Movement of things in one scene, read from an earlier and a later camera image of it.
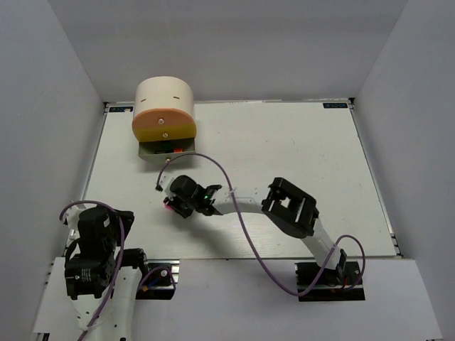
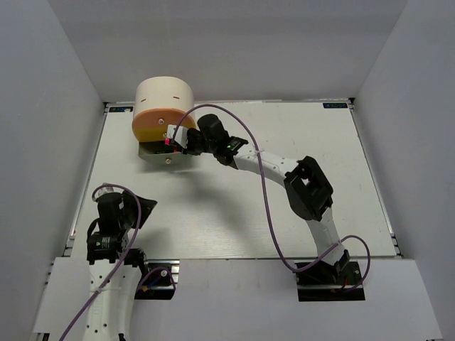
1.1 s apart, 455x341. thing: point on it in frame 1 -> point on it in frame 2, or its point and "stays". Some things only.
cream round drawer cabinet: x=164 y=92 stays
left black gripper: x=115 y=217 -> x=146 y=207
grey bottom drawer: x=161 y=151 stays
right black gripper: x=175 y=203 -> x=189 y=150
